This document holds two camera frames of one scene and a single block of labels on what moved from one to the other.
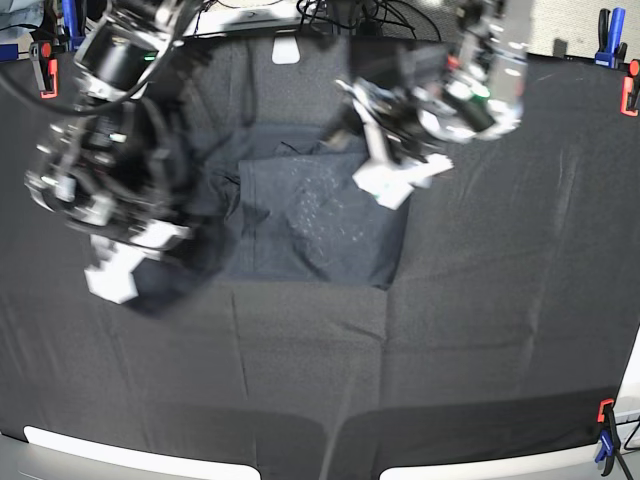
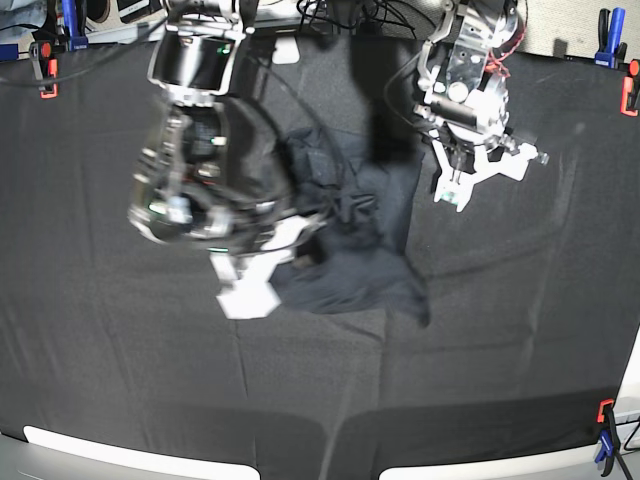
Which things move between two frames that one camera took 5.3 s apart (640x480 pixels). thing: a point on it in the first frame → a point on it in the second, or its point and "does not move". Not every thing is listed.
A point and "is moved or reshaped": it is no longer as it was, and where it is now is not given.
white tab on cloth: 285,50 does not move
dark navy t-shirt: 290,200 is moved or reshaped
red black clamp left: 42,55 does not move
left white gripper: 113,277 → 247,292
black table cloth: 511,320 does not move
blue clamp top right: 611,53 does not move
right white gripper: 389,180 → 455,186
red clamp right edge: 630,90 does not move
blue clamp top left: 70,14 does not move
